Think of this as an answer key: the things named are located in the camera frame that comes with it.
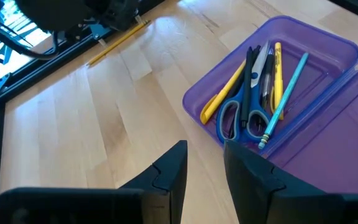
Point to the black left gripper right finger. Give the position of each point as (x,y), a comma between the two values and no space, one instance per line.
(259,193)

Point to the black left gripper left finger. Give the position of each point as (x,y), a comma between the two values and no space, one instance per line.
(154,193)

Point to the teal pencil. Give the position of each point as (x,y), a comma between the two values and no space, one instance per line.
(286,96)

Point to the yellow highlighter pen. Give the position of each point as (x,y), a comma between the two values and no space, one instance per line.
(278,71)
(219,98)

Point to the black clear pen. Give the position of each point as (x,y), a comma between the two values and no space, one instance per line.
(267,77)

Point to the purple plastic supply box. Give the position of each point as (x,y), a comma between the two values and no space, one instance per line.
(322,56)

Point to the yellow wooden pencil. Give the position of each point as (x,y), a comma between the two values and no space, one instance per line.
(117,43)

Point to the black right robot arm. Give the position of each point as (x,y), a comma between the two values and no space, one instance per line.
(57,12)

